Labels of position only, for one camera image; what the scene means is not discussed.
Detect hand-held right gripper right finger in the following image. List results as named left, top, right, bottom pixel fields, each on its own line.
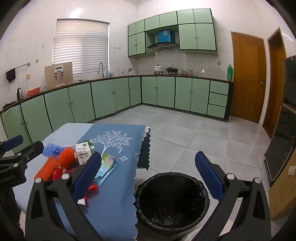
left=195, top=151, right=271, bottom=241

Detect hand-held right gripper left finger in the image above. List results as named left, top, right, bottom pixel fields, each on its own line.
left=25, top=151, right=103, bottom=241

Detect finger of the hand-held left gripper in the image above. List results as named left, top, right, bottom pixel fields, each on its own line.
left=0, top=141, right=44, bottom=169
left=0, top=135, right=24, bottom=154

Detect red white wrapper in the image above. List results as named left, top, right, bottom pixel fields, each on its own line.
left=77, top=184, right=100, bottom=206

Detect blue plastic bag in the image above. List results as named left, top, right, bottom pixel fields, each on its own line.
left=43, top=143, right=66, bottom=158

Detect light blue snack packet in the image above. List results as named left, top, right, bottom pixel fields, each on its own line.
left=94, top=153, right=119, bottom=187

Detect black bagged waste bin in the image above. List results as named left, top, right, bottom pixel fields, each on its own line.
left=135, top=172, right=210, bottom=235

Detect blue tree print tablecloth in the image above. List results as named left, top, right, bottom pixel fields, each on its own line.
left=11, top=123, right=152, bottom=241

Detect orange basket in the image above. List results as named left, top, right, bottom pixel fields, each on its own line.
left=26, top=87, right=41, bottom=97

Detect dark towel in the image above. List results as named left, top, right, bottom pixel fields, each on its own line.
left=6, top=68, right=16, bottom=83

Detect cardboard box on counter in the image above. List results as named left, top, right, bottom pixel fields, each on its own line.
left=44, top=62, right=73, bottom=90

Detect brown cardboard box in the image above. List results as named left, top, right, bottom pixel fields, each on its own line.
left=268, top=152, right=296, bottom=221

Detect metal towel bar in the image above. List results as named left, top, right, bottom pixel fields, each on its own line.
left=5, top=62, right=31, bottom=76

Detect green base cabinets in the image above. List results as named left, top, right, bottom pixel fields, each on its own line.
left=0, top=75, right=234, bottom=149

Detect black glass cabinet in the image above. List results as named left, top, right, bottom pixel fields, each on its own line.
left=264, top=55, right=296, bottom=187

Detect wooden door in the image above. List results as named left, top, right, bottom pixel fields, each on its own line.
left=231, top=31, right=266, bottom=124
left=262, top=28, right=287, bottom=139

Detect white window blind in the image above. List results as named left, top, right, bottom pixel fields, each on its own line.
left=53, top=19, right=110, bottom=76

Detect black range hood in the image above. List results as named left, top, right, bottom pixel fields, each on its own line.
left=147, top=42, right=180, bottom=52

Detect blue box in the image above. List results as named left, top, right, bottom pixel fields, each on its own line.
left=158, top=30, right=175, bottom=44

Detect green wall cabinets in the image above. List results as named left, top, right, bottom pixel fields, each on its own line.
left=128, top=8, right=219, bottom=58

